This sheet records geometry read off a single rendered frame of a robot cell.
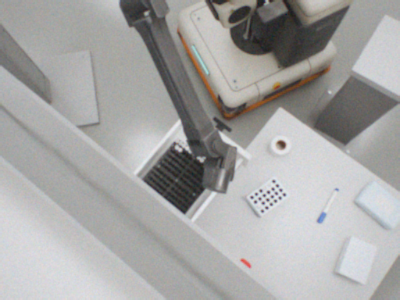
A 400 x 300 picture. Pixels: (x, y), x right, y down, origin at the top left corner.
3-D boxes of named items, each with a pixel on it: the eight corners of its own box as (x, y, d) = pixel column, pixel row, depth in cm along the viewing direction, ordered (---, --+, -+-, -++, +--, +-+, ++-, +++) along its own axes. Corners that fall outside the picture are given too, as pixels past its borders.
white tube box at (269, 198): (273, 177, 146) (274, 176, 143) (287, 197, 145) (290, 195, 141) (244, 198, 145) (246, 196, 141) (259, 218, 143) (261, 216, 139)
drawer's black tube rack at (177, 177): (178, 143, 142) (176, 137, 136) (218, 174, 139) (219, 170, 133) (136, 193, 138) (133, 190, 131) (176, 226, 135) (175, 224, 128)
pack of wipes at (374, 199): (352, 201, 144) (357, 199, 140) (369, 181, 146) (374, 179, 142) (387, 231, 141) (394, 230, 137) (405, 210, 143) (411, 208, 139)
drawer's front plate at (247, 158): (183, 114, 147) (182, 102, 136) (248, 163, 142) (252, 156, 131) (180, 117, 146) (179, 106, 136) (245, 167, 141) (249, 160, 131)
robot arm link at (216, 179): (216, 137, 101) (193, 137, 107) (205, 181, 98) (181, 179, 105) (246, 153, 109) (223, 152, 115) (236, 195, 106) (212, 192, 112)
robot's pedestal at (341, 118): (326, 88, 237) (383, 11, 163) (374, 115, 232) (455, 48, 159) (300, 130, 230) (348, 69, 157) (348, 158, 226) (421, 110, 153)
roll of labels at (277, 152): (283, 135, 150) (285, 132, 147) (291, 152, 149) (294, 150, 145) (266, 142, 150) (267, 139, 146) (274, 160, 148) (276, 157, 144)
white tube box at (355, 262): (346, 236, 141) (351, 235, 136) (371, 248, 140) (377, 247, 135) (333, 272, 138) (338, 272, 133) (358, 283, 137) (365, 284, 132)
